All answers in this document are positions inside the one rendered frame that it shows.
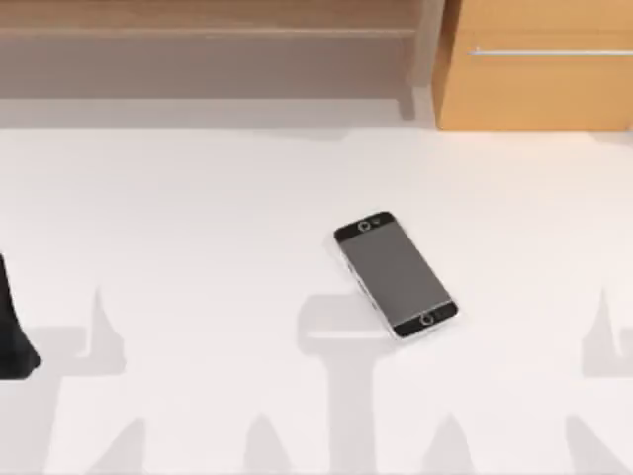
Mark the wooden drawer front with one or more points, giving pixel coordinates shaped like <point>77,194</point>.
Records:
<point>544,64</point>

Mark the open wooden shelf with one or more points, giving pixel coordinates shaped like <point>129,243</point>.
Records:
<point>212,49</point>

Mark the black and silver smartphone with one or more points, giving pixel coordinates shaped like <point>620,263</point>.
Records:
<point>395,275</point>

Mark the wooden cupboard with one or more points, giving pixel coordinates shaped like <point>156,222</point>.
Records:
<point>539,104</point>

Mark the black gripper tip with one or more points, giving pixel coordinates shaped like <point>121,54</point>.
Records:
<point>15,341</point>

